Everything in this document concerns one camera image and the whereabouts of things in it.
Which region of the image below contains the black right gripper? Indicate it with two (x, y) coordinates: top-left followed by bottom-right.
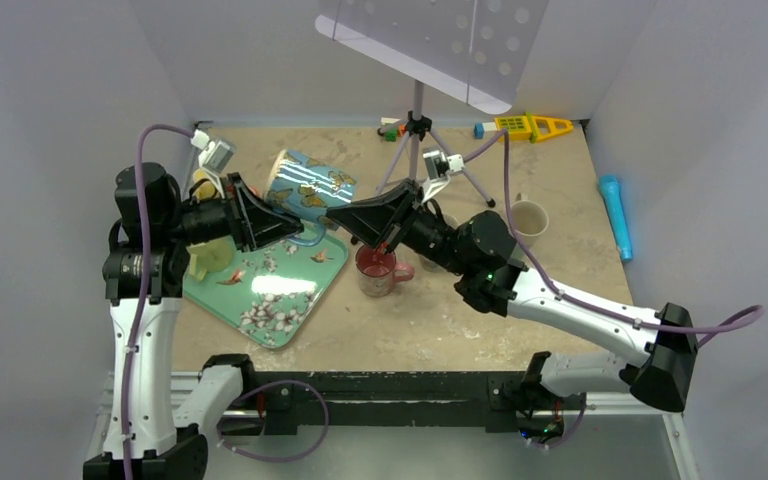
(328, 177), (471, 276)

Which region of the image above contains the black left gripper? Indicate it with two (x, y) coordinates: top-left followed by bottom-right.
(164, 172), (304, 253)

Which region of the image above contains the lime green mug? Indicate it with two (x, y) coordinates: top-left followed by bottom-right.
(186, 237), (234, 282)

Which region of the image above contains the blue butterfly mug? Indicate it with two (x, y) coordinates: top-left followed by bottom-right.
(264, 149), (357, 247)

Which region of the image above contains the pink skull mug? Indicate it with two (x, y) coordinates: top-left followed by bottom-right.
(355, 246), (415, 298)

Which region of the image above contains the cream coral shell mug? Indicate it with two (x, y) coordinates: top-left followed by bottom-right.
(511, 193), (549, 248)

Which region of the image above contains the cream dragon mug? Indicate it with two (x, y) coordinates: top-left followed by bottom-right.
(418, 213), (459, 273)

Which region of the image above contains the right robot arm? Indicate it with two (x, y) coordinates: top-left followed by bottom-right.
(326, 180), (699, 413)

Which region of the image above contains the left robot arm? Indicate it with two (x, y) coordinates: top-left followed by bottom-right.
(83, 162), (303, 479)

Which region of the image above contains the yellow mug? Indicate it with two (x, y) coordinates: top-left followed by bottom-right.
(189, 168), (220, 202)

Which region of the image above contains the green floral tray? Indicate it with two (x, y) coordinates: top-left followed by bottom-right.
(184, 235), (349, 349)

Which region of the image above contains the blue white toy block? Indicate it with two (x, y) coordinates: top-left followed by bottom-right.
(473, 121), (497, 140)

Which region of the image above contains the yellow toy grid block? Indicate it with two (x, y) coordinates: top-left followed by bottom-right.
(494, 114), (534, 142)

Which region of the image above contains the yellow green toy ramp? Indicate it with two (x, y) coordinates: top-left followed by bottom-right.
(525, 112), (574, 144)

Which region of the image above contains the white music stand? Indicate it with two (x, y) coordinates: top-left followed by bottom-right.
(315, 0), (548, 179)

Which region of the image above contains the blue toy flashlight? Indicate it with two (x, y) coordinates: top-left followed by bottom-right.
(598, 174), (633, 263)

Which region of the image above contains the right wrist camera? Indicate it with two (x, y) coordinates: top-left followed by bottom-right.
(422, 147), (464, 203)

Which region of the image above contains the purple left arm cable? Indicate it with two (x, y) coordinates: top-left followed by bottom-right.
(120, 123), (198, 480)

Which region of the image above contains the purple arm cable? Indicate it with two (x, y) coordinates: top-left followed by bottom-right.
(120, 123), (198, 480)
(460, 129), (766, 349)

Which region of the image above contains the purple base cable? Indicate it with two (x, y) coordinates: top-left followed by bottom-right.
(216, 379), (330, 465)

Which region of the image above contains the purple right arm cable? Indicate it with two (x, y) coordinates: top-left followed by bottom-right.
(460, 129), (766, 349)

